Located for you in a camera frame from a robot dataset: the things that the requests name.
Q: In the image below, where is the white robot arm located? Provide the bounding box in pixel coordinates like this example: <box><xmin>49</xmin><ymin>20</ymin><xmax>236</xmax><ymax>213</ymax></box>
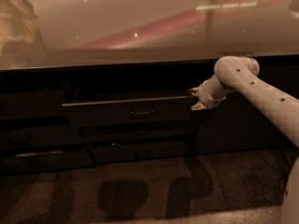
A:
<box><xmin>189</xmin><ymin>56</ymin><xmax>299</xmax><ymax>224</ymax></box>

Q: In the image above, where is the dark drawer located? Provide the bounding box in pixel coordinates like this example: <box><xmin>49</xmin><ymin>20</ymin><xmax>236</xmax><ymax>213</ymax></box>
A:
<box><xmin>0</xmin><ymin>125</ymin><xmax>85</xmax><ymax>150</ymax></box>
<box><xmin>91</xmin><ymin>140</ymin><xmax>191</xmax><ymax>163</ymax></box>
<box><xmin>81</xmin><ymin>119</ymin><xmax>198</xmax><ymax>143</ymax></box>
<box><xmin>62</xmin><ymin>91</ymin><xmax>206</xmax><ymax>127</ymax></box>
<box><xmin>0</xmin><ymin>151</ymin><xmax>93</xmax><ymax>175</ymax></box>
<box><xmin>0</xmin><ymin>91</ymin><xmax>64</xmax><ymax>120</ymax></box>

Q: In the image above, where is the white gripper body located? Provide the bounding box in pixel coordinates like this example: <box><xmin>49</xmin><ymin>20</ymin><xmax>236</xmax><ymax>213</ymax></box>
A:
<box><xmin>197</xmin><ymin>78</ymin><xmax>233</xmax><ymax>108</ymax></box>

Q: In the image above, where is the dark cabinet door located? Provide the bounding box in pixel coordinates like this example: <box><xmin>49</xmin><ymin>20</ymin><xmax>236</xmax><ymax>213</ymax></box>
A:
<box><xmin>190</xmin><ymin>63</ymin><xmax>299</xmax><ymax>156</ymax></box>

